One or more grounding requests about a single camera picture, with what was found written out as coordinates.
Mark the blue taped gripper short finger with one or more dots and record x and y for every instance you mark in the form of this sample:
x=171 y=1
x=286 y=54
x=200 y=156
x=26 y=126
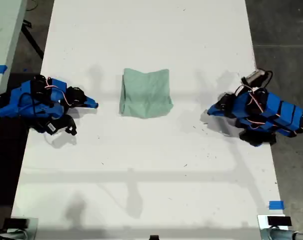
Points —
x=89 y=105

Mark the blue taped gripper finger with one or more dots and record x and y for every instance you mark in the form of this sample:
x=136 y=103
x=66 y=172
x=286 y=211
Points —
x=216 y=108
x=219 y=114

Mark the blue taped gripper long finger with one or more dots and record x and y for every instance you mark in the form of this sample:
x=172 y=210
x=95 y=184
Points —
x=91 y=100

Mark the pale green T-shirt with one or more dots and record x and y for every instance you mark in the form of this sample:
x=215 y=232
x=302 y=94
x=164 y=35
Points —
x=145 y=97

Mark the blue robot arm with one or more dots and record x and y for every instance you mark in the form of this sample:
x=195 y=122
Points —
x=281 y=112
x=14 y=103

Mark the black stand leg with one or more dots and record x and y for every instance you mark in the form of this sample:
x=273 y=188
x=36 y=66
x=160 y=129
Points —
x=31 y=40

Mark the pale green side table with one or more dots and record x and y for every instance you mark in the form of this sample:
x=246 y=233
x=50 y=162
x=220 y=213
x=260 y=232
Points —
x=4 y=30

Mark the short blue tape strip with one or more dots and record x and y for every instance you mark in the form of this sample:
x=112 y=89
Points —
x=276 y=205

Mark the small black box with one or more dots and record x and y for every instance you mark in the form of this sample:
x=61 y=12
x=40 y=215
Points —
x=279 y=221
x=16 y=223

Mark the pale blue grey object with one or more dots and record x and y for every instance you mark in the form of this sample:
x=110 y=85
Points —
x=281 y=234
x=11 y=235

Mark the small black object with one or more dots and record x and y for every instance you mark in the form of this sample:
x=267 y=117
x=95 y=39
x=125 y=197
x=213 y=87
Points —
x=154 y=237

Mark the black camera stalk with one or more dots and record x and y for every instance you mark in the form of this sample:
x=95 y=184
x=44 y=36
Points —
x=240 y=90

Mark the grey black camera box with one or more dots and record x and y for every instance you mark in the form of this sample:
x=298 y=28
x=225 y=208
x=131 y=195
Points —
x=255 y=78

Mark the black camera box white label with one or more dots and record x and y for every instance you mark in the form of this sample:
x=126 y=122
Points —
x=54 y=126

